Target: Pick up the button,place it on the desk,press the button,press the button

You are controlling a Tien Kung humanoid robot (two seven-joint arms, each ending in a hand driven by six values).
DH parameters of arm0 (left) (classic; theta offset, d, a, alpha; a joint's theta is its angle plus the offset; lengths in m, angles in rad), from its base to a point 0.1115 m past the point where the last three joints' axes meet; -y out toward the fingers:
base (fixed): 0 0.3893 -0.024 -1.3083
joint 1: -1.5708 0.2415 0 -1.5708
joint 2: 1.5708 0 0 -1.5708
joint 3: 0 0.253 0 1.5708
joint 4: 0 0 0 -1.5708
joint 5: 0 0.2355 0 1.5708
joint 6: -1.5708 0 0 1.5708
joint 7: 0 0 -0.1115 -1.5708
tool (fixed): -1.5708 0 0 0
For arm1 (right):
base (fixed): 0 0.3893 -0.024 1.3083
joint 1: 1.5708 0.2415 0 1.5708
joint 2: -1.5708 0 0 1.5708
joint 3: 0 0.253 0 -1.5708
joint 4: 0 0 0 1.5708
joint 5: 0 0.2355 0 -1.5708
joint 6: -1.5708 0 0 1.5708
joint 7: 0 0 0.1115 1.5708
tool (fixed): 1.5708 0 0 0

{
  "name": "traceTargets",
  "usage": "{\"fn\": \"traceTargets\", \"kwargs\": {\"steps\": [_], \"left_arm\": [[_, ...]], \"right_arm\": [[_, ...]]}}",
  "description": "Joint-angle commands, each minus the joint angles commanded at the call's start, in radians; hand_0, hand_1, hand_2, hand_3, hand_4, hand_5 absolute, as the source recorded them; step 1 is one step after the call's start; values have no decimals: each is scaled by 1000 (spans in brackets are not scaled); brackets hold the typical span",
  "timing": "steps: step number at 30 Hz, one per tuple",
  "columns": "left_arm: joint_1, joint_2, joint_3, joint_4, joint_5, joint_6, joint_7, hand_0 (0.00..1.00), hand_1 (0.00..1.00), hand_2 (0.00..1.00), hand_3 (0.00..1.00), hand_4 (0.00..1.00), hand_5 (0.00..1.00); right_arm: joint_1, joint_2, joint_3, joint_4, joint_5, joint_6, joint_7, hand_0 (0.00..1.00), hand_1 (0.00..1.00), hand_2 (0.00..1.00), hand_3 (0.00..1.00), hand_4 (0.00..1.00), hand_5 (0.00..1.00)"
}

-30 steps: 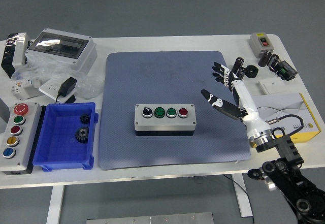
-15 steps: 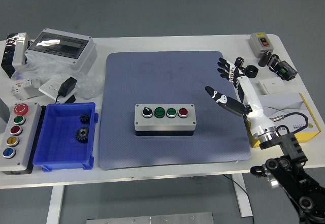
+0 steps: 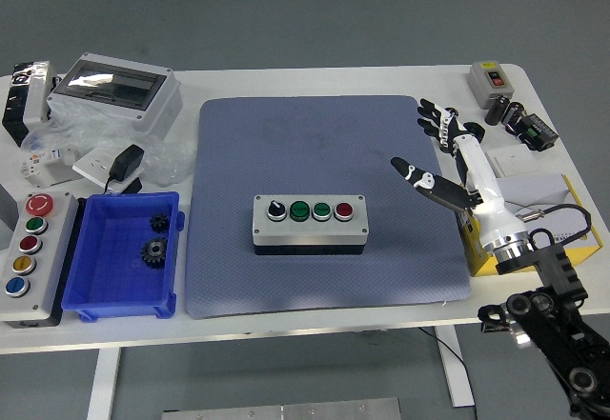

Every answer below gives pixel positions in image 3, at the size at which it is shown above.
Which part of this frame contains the grey five-button control box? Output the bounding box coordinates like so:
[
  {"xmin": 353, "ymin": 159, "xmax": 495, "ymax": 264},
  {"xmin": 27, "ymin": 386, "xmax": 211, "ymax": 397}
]
[{"xmin": 0, "ymin": 190, "xmax": 80, "ymax": 330}]

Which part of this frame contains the white circuit breaker module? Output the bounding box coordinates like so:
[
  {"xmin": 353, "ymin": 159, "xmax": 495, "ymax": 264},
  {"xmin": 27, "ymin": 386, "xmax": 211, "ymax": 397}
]
[{"xmin": 18, "ymin": 146, "xmax": 80, "ymax": 189}]

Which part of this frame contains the grey-blue table mat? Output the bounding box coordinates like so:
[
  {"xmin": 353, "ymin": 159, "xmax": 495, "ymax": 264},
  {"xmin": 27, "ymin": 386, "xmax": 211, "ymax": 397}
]
[{"xmin": 183, "ymin": 94, "xmax": 473, "ymax": 320}]

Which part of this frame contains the blue plastic bin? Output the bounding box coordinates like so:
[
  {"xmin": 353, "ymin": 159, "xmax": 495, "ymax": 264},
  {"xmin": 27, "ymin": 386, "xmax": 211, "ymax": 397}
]
[{"xmin": 60, "ymin": 190, "xmax": 186, "ymax": 322}]

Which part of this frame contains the clear plastic bag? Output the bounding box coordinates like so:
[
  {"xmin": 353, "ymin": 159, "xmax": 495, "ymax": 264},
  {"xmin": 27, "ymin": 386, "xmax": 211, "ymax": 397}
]
[{"xmin": 21, "ymin": 105, "xmax": 196, "ymax": 188}]

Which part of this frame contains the yellow and white cardboard box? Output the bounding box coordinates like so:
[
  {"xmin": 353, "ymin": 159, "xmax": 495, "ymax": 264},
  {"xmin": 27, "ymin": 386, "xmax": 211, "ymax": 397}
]
[{"xmin": 459, "ymin": 173, "xmax": 602, "ymax": 277}]

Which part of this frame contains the black module with green terminal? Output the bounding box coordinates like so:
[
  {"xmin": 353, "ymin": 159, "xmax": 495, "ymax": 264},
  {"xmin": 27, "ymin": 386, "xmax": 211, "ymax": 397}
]
[{"xmin": 507, "ymin": 112, "xmax": 559, "ymax": 153}]

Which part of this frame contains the black and white wrapped device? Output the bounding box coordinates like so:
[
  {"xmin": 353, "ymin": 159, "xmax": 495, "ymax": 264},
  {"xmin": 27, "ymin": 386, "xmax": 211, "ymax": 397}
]
[{"xmin": 1, "ymin": 60, "xmax": 59, "ymax": 148}]

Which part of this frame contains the grey metal base plate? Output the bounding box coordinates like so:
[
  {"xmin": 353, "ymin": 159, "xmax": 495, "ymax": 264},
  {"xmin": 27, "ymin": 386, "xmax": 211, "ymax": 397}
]
[{"xmin": 161, "ymin": 396, "xmax": 402, "ymax": 420}]

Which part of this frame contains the white table leg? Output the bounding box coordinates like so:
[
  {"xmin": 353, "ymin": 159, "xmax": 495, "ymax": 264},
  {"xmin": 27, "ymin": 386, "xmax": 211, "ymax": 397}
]
[
  {"xmin": 86, "ymin": 347, "xmax": 123, "ymax": 420},
  {"xmin": 434, "ymin": 327, "xmax": 476, "ymax": 409}
]

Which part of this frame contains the grey two-button switch box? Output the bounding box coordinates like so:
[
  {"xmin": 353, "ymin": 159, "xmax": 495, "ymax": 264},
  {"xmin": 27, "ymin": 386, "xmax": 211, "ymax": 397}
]
[{"xmin": 466, "ymin": 61, "xmax": 516, "ymax": 110}]

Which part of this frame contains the grey enclosure with clear cover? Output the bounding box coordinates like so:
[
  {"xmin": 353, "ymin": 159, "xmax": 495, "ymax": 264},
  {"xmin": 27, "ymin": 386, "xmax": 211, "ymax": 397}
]
[{"xmin": 46, "ymin": 51, "xmax": 184, "ymax": 141}]

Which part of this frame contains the grey four-button control box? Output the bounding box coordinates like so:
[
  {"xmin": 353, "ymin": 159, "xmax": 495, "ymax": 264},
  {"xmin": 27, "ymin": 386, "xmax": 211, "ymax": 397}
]
[{"xmin": 252, "ymin": 194, "xmax": 371, "ymax": 257}]

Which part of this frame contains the black power adapter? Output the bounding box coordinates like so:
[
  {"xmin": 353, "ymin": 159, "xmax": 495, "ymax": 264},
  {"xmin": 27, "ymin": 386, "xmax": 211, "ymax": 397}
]
[{"xmin": 105, "ymin": 143, "xmax": 146, "ymax": 195}]

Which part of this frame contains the thin black cable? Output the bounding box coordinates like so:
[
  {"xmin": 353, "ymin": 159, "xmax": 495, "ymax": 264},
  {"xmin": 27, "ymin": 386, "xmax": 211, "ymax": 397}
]
[{"xmin": 418, "ymin": 327, "xmax": 478, "ymax": 420}]

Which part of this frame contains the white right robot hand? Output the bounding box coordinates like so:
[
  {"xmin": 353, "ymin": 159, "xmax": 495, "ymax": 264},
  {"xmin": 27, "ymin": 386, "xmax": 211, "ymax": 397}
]
[{"xmin": 390, "ymin": 98, "xmax": 526, "ymax": 250}]

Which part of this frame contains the large black bevel gear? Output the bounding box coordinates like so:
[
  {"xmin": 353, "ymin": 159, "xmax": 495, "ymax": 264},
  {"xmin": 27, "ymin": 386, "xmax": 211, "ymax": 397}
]
[{"xmin": 139, "ymin": 236, "xmax": 169, "ymax": 271}]

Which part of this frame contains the black hex nut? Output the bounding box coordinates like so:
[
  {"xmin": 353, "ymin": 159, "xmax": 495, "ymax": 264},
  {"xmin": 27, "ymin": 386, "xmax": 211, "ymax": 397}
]
[{"xmin": 464, "ymin": 121, "xmax": 487, "ymax": 145}]

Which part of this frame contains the small black gear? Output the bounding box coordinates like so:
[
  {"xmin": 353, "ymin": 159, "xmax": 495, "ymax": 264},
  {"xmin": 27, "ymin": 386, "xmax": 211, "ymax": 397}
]
[{"xmin": 148, "ymin": 212, "xmax": 172, "ymax": 234}]

